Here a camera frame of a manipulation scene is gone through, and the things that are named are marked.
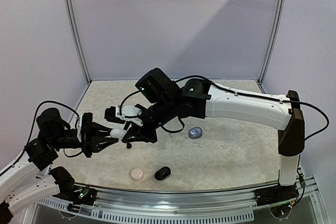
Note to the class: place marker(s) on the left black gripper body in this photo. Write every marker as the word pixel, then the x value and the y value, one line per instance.
pixel 87 131

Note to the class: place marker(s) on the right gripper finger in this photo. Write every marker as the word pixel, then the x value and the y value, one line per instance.
pixel 131 137
pixel 128 126

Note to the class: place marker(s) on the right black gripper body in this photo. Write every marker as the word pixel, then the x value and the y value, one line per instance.
pixel 143 130

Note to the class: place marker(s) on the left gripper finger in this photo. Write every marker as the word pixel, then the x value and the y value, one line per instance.
pixel 103 143
pixel 100 129

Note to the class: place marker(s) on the white charging case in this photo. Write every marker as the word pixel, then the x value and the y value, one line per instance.
pixel 118 133

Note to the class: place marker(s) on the pink charging case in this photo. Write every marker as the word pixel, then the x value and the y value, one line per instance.
pixel 137 174

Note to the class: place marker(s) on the purple charging case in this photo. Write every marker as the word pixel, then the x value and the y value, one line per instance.
pixel 195 133

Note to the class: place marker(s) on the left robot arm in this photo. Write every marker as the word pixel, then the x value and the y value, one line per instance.
pixel 54 134

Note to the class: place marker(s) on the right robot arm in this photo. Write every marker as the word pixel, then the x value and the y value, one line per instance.
pixel 202 98

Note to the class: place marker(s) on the black charging case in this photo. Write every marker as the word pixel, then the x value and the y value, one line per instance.
pixel 162 174

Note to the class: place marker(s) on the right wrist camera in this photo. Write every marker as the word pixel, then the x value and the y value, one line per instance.
pixel 117 114

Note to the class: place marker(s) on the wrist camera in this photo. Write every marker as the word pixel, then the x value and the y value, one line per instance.
pixel 117 114
pixel 78 126

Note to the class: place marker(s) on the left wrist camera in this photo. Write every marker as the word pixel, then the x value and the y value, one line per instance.
pixel 78 126

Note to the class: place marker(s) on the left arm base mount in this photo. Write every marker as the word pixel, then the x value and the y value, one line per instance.
pixel 78 195

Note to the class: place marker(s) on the aluminium front rail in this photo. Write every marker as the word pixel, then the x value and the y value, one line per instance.
pixel 229 206

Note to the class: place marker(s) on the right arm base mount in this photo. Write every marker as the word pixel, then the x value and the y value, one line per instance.
pixel 278 193

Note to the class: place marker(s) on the right aluminium frame post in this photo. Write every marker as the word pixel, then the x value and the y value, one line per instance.
pixel 272 41

